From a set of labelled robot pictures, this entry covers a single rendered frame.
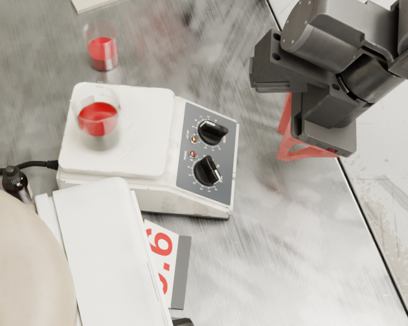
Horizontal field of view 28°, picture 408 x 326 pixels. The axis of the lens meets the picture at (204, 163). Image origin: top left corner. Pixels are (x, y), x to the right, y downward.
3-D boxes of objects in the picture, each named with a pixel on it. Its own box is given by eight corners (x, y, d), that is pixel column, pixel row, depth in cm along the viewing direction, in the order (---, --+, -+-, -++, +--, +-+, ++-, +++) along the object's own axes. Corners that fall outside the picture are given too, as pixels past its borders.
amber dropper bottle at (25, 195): (21, 213, 96) (9, 184, 90) (2, 200, 97) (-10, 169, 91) (38, 196, 97) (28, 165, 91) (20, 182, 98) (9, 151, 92)
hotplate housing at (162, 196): (238, 131, 102) (241, 94, 96) (231, 224, 96) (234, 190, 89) (63, 117, 103) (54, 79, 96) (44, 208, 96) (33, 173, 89)
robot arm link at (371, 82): (322, 89, 80) (364, 52, 75) (325, 46, 83) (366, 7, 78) (378, 115, 82) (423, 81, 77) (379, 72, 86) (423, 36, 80)
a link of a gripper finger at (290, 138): (254, 166, 91) (300, 127, 84) (258, 114, 95) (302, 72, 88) (306, 184, 94) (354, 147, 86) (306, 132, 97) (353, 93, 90)
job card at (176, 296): (191, 237, 95) (192, 220, 91) (183, 310, 90) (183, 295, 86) (139, 233, 95) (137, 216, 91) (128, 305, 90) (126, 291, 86)
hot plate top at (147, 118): (176, 93, 96) (176, 88, 95) (165, 180, 89) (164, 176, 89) (75, 85, 96) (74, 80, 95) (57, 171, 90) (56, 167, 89)
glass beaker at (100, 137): (68, 146, 91) (57, 104, 84) (94, 112, 93) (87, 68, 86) (113, 169, 89) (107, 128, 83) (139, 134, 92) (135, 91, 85)
